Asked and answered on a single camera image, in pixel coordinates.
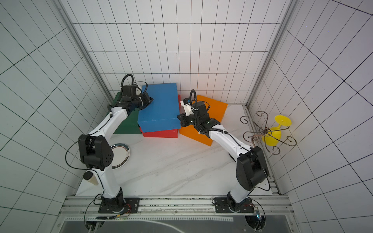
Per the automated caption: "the orange shoebox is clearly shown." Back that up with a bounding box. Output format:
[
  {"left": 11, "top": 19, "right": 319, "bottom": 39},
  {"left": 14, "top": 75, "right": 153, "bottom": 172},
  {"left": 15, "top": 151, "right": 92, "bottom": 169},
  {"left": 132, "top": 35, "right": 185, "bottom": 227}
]
[{"left": 180, "top": 95, "right": 228, "bottom": 146}]

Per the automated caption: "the blue shoebox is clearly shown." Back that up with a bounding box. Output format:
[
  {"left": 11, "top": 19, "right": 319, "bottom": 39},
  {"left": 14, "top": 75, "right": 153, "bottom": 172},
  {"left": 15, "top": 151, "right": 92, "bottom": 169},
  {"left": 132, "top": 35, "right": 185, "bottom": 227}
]
[{"left": 138, "top": 83, "right": 181, "bottom": 133}]

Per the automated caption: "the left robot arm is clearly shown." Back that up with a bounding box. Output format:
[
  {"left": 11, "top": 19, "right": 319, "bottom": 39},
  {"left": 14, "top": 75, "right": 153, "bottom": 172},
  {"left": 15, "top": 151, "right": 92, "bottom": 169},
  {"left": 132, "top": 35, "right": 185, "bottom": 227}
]
[{"left": 78, "top": 84, "right": 153, "bottom": 205}]

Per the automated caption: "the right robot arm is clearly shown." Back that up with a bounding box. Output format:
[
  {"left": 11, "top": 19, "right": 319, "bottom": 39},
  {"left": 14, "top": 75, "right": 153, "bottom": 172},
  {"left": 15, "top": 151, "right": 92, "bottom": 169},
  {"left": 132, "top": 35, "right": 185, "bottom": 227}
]
[{"left": 177, "top": 98, "right": 268, "bottom": 211}]

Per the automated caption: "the green shoebox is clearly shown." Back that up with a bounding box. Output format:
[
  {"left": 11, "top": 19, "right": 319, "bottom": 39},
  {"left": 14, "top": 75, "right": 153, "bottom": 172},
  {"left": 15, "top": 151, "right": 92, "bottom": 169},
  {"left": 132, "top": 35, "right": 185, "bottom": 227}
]
[{"left": 114, "top": 109, "right": 142, "bottom": 135}]

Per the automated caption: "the red shoebox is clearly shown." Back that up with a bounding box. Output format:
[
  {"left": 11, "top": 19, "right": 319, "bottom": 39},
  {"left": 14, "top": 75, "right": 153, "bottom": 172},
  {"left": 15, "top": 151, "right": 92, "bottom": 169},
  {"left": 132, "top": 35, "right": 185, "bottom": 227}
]
[{"left": 138, "top": 92, "right": 180, "bottom": 138}]

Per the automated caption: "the round white plate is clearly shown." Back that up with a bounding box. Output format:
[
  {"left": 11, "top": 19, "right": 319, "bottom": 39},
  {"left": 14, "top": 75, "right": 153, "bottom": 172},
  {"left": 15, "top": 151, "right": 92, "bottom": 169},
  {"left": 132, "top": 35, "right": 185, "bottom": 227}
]
[{"left": 111, "top": 143, "right": 130, "bottom": 169}]

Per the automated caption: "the yellow plastic goblet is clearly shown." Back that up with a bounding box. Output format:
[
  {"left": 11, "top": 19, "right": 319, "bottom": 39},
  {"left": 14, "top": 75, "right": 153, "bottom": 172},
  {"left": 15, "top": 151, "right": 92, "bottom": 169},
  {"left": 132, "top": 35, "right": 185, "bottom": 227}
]
[{"left": 262, "top": 115, "right": 292, "bottom": 147}]

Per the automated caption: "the small beige cup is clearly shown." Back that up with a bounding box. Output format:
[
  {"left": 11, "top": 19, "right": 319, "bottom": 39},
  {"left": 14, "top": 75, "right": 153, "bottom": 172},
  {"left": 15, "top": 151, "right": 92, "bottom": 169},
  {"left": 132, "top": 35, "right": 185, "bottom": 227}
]
[{"left": 83, "top": 171, "right": 99, "bottom": 186}]

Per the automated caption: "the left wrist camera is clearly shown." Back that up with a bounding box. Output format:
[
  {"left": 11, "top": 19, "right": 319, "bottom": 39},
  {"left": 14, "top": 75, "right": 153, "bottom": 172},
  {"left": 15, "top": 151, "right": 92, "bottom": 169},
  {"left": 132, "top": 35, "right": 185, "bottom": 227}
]
[{"left": 136, "top": 84, "right": 148, "bottom": 97}]

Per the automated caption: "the ornate metal wire stand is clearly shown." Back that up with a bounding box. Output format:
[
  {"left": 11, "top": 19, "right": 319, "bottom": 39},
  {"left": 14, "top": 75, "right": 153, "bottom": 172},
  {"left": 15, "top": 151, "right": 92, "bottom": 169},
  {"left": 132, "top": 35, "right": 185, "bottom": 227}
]
[{"left": 243, "top": 111, "right": 298, "bottom": 155}]

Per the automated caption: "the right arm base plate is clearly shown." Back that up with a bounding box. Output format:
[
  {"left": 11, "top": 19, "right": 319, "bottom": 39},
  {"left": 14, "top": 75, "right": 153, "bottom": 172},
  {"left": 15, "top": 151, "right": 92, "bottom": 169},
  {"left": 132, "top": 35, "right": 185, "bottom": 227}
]
[{"left": 212, "top": 197, "right": 254, "bottom": 214}]

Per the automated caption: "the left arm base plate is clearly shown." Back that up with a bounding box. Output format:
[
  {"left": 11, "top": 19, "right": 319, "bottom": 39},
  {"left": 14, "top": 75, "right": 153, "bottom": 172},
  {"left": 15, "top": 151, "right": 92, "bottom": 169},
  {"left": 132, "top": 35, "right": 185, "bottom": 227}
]
[{"left": 98, "top": 198, "right": 140, "bottom": 214}]

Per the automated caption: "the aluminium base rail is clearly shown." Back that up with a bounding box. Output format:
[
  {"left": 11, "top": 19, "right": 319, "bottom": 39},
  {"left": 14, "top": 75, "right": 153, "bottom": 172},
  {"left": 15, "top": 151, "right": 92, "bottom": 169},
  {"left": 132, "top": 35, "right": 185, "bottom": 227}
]
[{"left": 59, "top": 196, "right": 295, "bottom": 221}]

